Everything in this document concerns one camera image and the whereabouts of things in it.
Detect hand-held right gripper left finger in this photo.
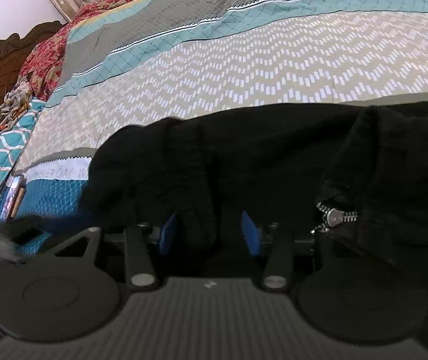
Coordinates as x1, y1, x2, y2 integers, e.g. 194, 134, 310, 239
52, 212, 179, 292

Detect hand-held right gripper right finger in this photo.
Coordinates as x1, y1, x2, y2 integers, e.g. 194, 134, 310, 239
241, 210, 335, 292

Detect black pants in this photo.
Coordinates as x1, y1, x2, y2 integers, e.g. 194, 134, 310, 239
78, 99, 428, 347

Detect small brown object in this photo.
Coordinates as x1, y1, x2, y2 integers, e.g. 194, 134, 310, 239
10, 184, 26, 219

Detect mobile phone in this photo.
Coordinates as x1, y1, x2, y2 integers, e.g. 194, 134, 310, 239
0, 174, 22, 221

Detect crumpled multicoloured cloth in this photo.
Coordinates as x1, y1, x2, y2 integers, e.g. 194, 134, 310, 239
0, 79, 35, 136

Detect zigzag patterned bedspread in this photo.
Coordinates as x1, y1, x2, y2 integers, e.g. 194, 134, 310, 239
0, 0, 428, 360

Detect red floral quilt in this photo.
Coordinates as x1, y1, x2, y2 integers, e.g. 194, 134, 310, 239
18, 0, 184, 103

